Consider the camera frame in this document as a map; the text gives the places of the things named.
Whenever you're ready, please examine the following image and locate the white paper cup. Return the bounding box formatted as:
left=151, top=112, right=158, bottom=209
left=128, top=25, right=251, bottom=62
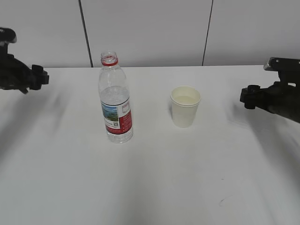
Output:
left=170, top=86, right=201, bottom=128

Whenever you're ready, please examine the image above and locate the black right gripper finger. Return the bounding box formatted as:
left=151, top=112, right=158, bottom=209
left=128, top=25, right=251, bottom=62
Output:
left=240, top=85, right=261, bottom=110

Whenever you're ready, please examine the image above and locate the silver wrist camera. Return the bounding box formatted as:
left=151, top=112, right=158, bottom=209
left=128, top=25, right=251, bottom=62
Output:
left=263, top=57, right=300, bottom=72
left=0, top=27, right=17, bottom=46

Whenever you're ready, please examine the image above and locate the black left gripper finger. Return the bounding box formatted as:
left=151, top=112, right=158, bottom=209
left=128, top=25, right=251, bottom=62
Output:
left=29, top=65, right=49, bottom=90

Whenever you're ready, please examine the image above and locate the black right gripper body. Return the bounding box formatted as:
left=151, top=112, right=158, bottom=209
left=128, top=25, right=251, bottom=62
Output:
left=255, top=71, right=300, bottom=123

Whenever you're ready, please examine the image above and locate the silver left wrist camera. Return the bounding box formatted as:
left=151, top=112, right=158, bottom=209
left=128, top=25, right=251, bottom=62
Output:
left=0, top=27, right=17, bottom=46

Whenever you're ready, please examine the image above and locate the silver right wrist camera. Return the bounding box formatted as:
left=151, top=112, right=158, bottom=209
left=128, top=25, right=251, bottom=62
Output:
left=263, top=57, right=300, bottom=72

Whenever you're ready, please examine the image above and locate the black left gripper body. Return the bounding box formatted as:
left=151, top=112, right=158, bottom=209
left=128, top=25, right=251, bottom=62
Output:
left=0, top=42, right=31, bottom=94

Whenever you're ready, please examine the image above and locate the clear plastic water bottle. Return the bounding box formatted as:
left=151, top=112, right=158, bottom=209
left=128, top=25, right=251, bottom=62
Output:
left=98, top=51, right=133, bottom=143

